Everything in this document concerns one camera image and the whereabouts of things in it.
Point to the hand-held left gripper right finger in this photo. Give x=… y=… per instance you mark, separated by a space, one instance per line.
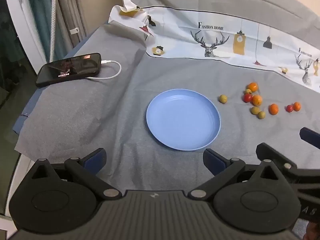
x=215 y=161

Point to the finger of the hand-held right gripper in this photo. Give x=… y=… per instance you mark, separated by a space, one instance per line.
x=311 y=136
x=270 y=152

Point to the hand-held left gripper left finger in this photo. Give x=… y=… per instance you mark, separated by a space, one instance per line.
x=96 y=159

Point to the small orange tangerine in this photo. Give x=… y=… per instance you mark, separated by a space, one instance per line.
x=257 y=100
x=273 y=109
x=296 y=106
x=253 y=87

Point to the blue plate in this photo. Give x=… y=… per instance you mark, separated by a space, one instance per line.
x=180 y=120

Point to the red cherry tomato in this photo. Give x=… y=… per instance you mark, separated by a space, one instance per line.
x=247 y=97
x=289 y=108

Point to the grey blanket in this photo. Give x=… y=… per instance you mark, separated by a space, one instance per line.
x=100 y=110

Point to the small yellow-green jujube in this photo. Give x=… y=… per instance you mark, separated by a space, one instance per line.
x=248 y=91

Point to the black smartphone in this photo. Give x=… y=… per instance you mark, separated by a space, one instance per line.
x=67 y=68

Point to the white deer printed cloth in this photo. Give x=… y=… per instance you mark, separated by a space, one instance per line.
x=180 y=40

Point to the white plastic clip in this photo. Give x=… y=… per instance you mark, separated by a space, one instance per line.
x=74 y=30

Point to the white dotted pole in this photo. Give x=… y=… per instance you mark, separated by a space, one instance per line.
x=53 y=25

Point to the teal curtain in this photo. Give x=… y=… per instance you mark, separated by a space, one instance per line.
x=41 y=17

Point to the grey curtain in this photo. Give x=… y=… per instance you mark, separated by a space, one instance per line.
x=75 y=5

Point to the white door frame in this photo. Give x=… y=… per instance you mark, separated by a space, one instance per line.
x=22 y=17

